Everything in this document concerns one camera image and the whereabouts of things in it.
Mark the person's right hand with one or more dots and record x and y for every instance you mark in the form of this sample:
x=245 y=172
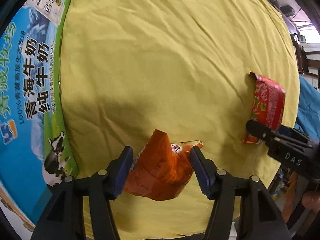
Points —
x=311 y=200

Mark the dark wooden chair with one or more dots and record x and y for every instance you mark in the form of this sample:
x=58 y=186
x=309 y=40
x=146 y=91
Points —
x=300 y=55

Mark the yellow tablecloth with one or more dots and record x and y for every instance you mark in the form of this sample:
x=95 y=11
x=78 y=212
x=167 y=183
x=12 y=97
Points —
x=162 y=55

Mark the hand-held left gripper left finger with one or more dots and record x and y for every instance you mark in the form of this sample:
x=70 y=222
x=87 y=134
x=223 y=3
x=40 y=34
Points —
x=123 y=172

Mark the orange snack packet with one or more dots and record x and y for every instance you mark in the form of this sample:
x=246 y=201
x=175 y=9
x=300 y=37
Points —
x=160 y=170

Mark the blue blanket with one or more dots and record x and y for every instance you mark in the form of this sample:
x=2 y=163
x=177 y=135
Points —
x=307 y=105

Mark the orange cloth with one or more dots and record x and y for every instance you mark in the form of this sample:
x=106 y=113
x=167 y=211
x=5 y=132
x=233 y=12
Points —
x=291 y=197

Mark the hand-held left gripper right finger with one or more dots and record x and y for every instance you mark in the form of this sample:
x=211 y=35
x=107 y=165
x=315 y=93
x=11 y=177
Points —
x=201 y=172

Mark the black speaker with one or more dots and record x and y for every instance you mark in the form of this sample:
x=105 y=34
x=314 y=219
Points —
x=288 y=10

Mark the red snack packet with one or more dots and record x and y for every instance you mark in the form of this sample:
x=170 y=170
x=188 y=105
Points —
x=268 y=102

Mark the printed cardboard box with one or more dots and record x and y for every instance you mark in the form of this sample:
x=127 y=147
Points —
x=25 y=80

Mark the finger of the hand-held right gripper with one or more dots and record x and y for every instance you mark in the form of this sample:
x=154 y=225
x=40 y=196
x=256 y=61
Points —
x=257 y=130
x=295 y=135

